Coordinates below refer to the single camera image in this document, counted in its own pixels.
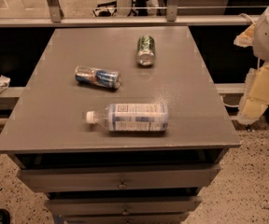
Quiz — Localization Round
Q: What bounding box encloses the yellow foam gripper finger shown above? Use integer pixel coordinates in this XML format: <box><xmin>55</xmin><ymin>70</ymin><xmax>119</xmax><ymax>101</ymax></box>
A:
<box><xmin>237</xmin><ymin>62</ymin><xmax>269</xmax><ymax>124</ymax></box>
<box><xmin>234</xmin><ymin>24</ymin><xmax>255</xmax><ymax>48</ymax></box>

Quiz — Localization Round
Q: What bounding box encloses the clear blue-label plastic bottle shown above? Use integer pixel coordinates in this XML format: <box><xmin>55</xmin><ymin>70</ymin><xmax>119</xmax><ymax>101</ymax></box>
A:
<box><xmin>83</xmin><ymin>104</ymin><xmax>169</xmax><ymax>132</ymax></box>

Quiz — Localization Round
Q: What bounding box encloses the green soda can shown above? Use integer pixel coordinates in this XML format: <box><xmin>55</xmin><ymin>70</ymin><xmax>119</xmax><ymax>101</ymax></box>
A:
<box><xmin>136</xmin><ymin>35</ymin><xmax>155</xmax><ymax>66</ymax></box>

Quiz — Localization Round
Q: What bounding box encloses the black office chair base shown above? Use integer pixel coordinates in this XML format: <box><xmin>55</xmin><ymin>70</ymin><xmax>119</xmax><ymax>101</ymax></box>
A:
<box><xmin>93</xmin><ymin>0</ymin><xmax>159</xmax><ymax>17</ymax></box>

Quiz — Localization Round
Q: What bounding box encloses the middle grey drawer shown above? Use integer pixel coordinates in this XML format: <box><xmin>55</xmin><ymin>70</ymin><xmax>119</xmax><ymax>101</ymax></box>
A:
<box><xmin>45</xmin><ymin>196</ymin><xmax>202</xmax><ymax>216</ymax></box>

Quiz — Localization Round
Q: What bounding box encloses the grey drawer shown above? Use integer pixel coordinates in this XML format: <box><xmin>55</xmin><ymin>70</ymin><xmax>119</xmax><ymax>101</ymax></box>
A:
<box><xmin>45</xmin><ymin>196</ymin><xmax>202</xmax><ymax>216</ymax></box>
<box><xmin>64</xmin><ymin>213</ymin><xmax>189</xmax><ymax>224</ymax></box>
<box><xmin>17</xmin><ymin>164</ymin><xmax>220</xmax><ymax>193</ymax></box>

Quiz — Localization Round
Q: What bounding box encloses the grey drawer cabinet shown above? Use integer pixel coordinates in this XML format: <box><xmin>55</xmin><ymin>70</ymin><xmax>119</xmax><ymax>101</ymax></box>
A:
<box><xmin>0</xmin><ymin>26</ymin><xmax>239</xmax><ymax>224</ymax></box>

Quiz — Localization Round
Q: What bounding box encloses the blue red energy drink can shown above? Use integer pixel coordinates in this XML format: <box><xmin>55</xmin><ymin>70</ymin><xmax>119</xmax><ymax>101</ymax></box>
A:
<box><xmin>75</xmin><ymin>66</ymin><xmax>120</xmax><ymax>90</ymax></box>

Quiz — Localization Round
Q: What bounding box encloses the bottom grey drawer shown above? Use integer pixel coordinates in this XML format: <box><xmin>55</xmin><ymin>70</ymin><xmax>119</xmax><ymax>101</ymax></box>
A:
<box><xmin>64</xmin><ymin>213</ymin><xmax>189</xmax><ymax>224</ymax></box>

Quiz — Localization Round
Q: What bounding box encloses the top grey drawer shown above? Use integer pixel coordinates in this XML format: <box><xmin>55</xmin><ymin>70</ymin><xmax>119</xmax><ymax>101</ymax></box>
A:
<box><xmin>17</xmin><ymin>164</ymin><xmax>220</xmax><ymax>193</ymax></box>

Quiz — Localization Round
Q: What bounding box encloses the black shoe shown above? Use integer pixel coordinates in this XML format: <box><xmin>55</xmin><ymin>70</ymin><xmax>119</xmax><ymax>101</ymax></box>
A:
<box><xmin>0</xmin><ymin>209</ymin><xmax>10</xmax><ymax>224</ymax></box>

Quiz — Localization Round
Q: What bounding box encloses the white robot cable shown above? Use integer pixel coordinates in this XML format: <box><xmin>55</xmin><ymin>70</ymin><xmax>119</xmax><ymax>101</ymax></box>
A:
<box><xmin>238</xmin><ymin>12</ymin><xmax>256</xmax><ymax>25</ymax></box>

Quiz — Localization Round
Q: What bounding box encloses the grey metal railing frame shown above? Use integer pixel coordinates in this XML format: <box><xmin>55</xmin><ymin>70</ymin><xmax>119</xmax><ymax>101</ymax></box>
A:
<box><xmin>0</xmin><ymin>0</ymin><xmax>269</xmax><ymax>27</ymax></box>

